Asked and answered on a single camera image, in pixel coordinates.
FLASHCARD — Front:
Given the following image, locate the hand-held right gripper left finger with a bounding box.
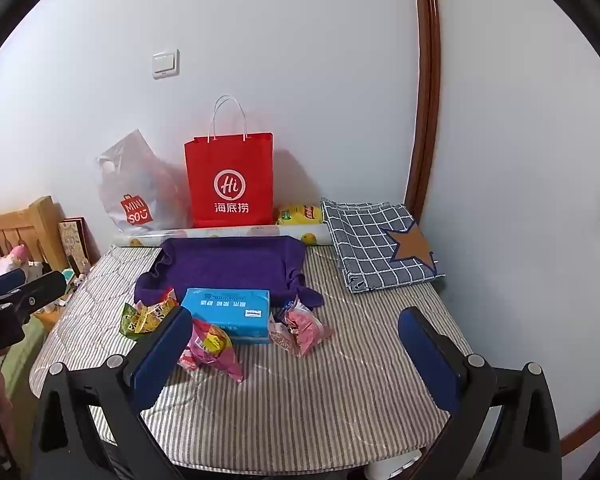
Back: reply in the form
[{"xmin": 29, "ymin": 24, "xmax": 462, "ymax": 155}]
[{"xmin": 30, "ymin": 305, "xmax": 193, "ymax": 480}]

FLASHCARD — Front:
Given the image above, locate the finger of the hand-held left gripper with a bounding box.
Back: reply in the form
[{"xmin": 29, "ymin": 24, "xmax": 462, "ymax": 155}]
[
  {"xmin": 0, "ymin": 268, "xmax": 27, "ymax": 302},
  {"xmin": 0, "ymin": 271, "xmax": 67, "ymax": 325}
]

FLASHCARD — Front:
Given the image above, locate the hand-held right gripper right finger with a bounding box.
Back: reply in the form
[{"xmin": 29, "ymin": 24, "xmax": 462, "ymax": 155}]
[{"xmin": 397, "ymin": 306, "xmax": 563, "ymax": 480}]

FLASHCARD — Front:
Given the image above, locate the yellow snack packet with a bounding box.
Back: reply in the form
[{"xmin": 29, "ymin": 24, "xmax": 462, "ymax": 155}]
[{"xmin": 136, "ymin": 287, "xmax": 179, "ymax": 333}]

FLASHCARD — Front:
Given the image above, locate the green snack packet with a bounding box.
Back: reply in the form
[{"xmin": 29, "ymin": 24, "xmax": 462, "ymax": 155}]
[{"xmin": 120, "ymin": 302, "xmax": 148, "ymax": 337}]

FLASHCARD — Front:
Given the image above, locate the purple towel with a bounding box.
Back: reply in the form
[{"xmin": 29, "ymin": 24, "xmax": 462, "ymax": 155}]
[{"xmin": 134, "ymin": 236, "xmax": 325, "ymax": 311}]

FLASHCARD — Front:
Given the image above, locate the small pink snack packet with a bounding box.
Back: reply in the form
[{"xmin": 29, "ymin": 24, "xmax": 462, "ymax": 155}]
[
  {"xmin": 280, "ymin": 310, "xmax": 333, "ymax": 358},
  {"xmin": 269, "ymin": 297, "xmax": 301, "ymax": 348}
]

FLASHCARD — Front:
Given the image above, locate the pink plush toy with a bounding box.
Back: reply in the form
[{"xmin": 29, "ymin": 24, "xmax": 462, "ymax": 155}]
[{"xmin": 0, "ymin": 242, "xmax": 31, "ymax": 283}]

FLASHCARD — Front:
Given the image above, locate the wooden headboard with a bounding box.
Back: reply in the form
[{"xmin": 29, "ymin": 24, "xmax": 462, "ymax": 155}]
[{"xmin": 0, "ymin": 196, "xmax": 68, "ymax": 271}]

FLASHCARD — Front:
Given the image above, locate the blue tissue pack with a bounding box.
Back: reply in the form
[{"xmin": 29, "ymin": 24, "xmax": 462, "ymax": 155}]
[{"xmin": 180, "ymin": 287, "xmax": 272, "ymax": 346}]

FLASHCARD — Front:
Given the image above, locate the checked cloth with star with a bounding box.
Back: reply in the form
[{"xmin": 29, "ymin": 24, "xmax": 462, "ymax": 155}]
[{"xmin": 321, "ymin": 199, "xmax": 445, "ymax": 293}]

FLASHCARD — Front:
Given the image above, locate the striped mattress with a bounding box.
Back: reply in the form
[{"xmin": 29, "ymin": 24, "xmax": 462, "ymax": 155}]
[{"xmin": 29, "ymin": 242, "xmax": 473, "ymax": 476}]

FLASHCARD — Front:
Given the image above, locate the white plastic shopping bag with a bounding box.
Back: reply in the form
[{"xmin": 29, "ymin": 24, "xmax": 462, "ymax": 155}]
[{"xmin": 96, "ymin": 129, "xmax": 193, "ymax": 235}]

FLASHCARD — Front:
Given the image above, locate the fruit-printed paper roll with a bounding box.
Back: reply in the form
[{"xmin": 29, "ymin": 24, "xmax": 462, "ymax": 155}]
[{"xmin": 114, "ymin": 223, "xmax": 337, "ymax": 248}]

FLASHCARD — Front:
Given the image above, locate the red paper bag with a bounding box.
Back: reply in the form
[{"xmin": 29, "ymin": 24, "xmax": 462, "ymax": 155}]
[{"xmin": 184, "ymin": 95, "xmax": 274, "ymax": 228}]

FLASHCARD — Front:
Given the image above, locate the yellow chip bag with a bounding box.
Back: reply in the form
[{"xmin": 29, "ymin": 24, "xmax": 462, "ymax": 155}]
[{"xmin": 276, "ymin": 203, "xmax": 325, "ymax": 226}]

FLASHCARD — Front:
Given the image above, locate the white light switch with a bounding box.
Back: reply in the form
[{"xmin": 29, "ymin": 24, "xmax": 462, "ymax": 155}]
[{"xmin": 152, "ymin": 50, "xmax": 180, "ymax": 79}]

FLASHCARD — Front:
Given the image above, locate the brown wooden door frame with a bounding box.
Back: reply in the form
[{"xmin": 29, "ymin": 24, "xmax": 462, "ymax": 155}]
[{"xmin": 405, "ymin": 0, "xmax": 441, "ymax": 206}]

